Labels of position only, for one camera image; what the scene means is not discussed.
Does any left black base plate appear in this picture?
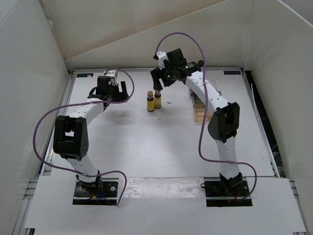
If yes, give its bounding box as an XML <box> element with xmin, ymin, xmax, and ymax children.
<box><xmin>72</xmin><ymin>181</ymin><xmax>118</xmax><ymax>206</ymax></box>

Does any small yellow label bottle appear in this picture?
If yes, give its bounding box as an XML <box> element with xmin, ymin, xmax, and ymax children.
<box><xmin>147</xmin><ymin>91</ymin><xmax>155</xmax><ymax>112</ymax></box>
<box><xmin>154</xmin><ymin>90</ymin><xmax>162</xmax><ymax>109</ymax></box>

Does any purple cable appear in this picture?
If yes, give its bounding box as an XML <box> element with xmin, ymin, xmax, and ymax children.
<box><xmin>33</xmin><ymin>68</ymin><xmax>135</xmax><ymax>206</ymax></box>
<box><xmin>155</xmin><ymin>32</ymin><xmax>257</xmax><ymax>202</ymax></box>

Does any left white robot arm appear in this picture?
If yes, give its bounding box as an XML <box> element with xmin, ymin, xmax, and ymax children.
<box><xmin>53</xmin><ymin>70</ymin><xmax>129</xmax><ymax>196</ymax></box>

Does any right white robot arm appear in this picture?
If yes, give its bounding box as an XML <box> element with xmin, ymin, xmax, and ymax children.
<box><xmin>151</xmin><ymin>48</ymin><xmax>242</xmax><ymax>196</ymax></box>

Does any tiered plastic condiment rack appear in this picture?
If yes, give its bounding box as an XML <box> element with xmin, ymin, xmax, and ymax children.
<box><xmin>191</xmin><ymin>81</ymin><xmax>222</xmax><ymax>122</ymax></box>

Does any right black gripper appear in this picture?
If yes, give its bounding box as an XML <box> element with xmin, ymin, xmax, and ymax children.
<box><xmin>150</xmin><ymin>63</ymin><xmax>177</xmax><ymax>92</ymax></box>

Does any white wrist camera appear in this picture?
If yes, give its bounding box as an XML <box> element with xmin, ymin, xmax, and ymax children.
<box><xmin>104</xmin><ymin>70</ymin><xmax>118</xmax><ymax>83</ymax></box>
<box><xmin>153</xmin><ymin>51</ymin><xmax>169</xmax><ymax>70</ymax></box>

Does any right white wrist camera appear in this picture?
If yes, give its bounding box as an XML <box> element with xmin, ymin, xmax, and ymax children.
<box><xmin>153</xmin><ymin>51</ymin><xmax>169</xmax><ymax>70</ymax></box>

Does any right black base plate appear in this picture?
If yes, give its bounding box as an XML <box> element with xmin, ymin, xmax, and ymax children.
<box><xmin>201</xmin><ymin>181</ymin><xmax>252</xmax><ymax>207</ymax></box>

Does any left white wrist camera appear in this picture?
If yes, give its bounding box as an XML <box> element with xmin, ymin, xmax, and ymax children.
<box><xmin>104</xmin><ymin>70</ymin><xmax>118</xmax><ymax>83</ymax></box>

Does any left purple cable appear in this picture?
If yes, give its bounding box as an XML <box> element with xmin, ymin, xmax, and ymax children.
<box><xmin>33</xmin><ymin>68</ymin><xmax>135</xmax><ymax>206</ymax></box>

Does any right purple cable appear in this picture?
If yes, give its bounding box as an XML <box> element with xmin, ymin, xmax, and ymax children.
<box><xmin>155</xmin><ymin>32</ymin><xmax>257</xmax><ymax>202</ymax></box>

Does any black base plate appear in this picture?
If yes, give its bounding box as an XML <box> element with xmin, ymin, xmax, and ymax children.
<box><xmin>72</xmin><ymin>181</ymin><xmax>118</xmax><ymax>206</ymax></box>
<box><xmin>201</xmin><ymin>181</ymin><xmax>252</xmax><ymax>207</ymax></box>

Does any tall red label sauce bottle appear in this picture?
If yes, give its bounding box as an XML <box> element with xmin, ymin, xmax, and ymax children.
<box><xmin>188</xmin><ymin>60</ymin><xmax>205</xmax><ymax>98</ymax></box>

